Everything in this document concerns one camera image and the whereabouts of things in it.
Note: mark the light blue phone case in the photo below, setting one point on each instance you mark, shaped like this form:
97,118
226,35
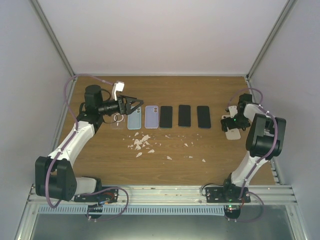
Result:
134,120

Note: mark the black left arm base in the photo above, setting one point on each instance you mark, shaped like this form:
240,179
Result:
107,197

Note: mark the lavender phone case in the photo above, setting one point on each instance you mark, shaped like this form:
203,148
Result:
151,120

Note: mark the white slotted cable duct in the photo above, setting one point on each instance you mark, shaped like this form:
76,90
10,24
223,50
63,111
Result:
136,210

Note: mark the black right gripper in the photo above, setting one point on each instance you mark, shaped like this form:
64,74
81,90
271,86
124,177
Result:
230,125

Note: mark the white debris pile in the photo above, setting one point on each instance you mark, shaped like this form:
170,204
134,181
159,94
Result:
142,144

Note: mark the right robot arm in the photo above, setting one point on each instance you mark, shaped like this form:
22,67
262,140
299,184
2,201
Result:
264,141

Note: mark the phone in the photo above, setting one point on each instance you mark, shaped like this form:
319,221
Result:
184,116

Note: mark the clear magsafe phone case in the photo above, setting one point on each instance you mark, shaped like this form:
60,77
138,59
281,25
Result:
118,122

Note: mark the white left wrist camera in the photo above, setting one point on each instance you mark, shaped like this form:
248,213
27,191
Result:
118,86

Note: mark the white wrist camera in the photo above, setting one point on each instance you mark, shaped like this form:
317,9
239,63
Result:
233,111
118,86

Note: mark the dark green smartphone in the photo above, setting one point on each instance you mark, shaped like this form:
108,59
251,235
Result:
166,117

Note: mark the blue magsafe phone case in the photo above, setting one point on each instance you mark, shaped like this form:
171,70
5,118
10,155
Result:
203,117

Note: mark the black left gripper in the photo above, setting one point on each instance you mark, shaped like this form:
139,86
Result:
125,109

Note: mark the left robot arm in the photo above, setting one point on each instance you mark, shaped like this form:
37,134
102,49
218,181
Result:
54,174

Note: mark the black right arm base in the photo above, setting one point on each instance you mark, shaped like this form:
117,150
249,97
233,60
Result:
230,195

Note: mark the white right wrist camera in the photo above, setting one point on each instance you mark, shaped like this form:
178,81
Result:
233,111

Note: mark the white phone stand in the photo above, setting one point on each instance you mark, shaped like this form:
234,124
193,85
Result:
233,134

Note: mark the aluminium front rail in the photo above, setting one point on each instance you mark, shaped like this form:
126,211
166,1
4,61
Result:
191,195

